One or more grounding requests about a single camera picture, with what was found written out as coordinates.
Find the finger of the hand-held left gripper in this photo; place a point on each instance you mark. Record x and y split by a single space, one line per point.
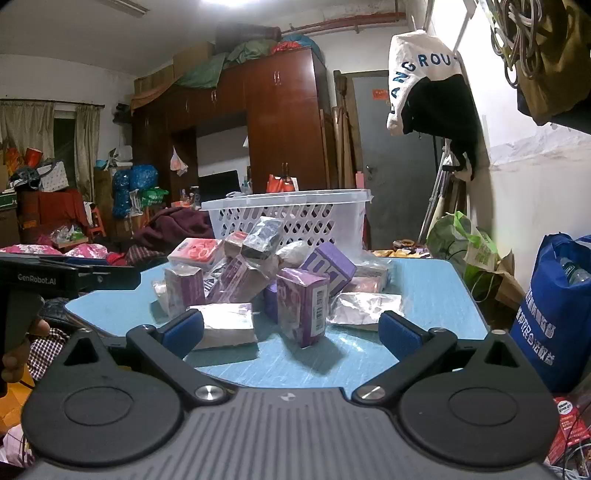
108 278

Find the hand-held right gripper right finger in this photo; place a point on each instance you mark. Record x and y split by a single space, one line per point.
397 333

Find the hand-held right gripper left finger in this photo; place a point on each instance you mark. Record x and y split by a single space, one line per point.
187 328

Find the large silver foil packet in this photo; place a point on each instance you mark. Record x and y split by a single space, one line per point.
226 323

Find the brown-sided box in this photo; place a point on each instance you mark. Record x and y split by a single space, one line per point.
242 279

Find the pink box with red rings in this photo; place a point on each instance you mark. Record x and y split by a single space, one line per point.
194 253

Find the wide purple box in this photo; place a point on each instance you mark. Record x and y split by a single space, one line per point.
330 267

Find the small brown box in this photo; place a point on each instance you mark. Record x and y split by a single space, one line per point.
234 242

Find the tall purple box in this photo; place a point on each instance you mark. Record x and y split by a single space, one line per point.
300 307

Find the white plastic basket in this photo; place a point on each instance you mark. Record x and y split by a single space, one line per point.
304 203

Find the person's left hand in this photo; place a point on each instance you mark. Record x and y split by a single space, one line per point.
38 330

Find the pink floral blanket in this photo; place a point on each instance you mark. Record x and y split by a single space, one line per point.
87 251

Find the plaid cloth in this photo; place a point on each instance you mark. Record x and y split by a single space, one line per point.
48 353

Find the maroon blanket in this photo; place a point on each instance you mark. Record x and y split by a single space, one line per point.
178 226

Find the blue plastic sack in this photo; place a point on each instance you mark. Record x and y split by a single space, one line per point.
136 182

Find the green plastic bag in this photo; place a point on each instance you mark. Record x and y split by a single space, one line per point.
480 247

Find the brown paper bag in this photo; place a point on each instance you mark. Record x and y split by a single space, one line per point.
505 281

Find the narrow beige curtain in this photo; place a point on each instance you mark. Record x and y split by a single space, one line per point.
87 147

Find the white hanging plastic bag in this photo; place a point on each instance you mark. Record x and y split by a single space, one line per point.
178 162

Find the black monitor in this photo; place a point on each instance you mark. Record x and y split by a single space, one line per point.
219 184

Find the grey door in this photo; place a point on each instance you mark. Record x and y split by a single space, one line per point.
392 184

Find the wide beige curtain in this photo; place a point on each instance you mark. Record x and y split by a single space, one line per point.
25 129

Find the metal crutches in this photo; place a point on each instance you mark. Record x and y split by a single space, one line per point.
438 184

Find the blue shopping bag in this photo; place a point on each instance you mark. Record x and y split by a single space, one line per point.
554 323

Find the orange gift bag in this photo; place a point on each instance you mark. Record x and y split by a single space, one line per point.
279 184

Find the clear water bottle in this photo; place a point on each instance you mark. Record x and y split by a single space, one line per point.
575 272

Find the red printed packet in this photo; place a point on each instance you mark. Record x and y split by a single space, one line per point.
572 429

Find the green tarp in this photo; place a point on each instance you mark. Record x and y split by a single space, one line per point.
207 69

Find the brown wooden wardrobe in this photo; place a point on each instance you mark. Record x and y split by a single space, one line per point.
281 115

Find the white tote bag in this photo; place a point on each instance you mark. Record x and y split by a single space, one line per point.
415 60

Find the olive hanging bag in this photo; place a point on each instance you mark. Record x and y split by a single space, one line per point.
554 60

